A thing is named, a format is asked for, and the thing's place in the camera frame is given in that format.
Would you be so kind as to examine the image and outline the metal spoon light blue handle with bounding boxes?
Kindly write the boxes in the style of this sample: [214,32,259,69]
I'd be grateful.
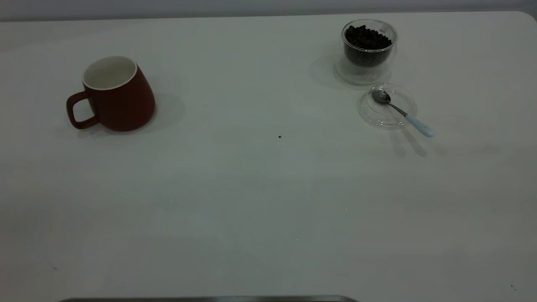
[372,89,435,138]

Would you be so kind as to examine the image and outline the red ceramic mug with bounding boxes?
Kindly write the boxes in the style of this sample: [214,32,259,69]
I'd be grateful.
[66,56,156,132]

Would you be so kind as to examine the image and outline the glass bowl of coffee beans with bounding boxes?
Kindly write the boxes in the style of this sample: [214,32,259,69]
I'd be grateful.
[334,18,398,86]

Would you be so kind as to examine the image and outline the dark coffee beans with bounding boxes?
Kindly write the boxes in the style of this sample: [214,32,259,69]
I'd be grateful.
[344,24,394,68]

